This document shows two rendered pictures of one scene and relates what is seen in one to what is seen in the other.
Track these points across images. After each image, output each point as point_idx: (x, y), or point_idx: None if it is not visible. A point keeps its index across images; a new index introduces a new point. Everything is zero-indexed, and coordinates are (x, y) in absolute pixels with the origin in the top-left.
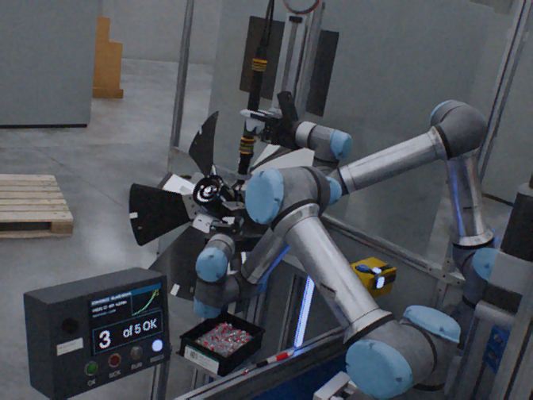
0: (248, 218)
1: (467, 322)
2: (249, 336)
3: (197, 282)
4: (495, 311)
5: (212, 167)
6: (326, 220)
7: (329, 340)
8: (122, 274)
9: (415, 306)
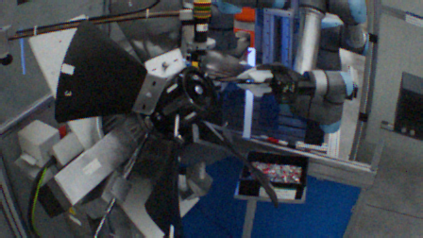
0: (229, 74)
1: (234, 39)
2: (255, 163)
3: (342, 106)
4: (293, 10)
5: (144, 79)
6: (26, 115)
7: (219, 126)
8: (416, 86)
9: (329, 21)
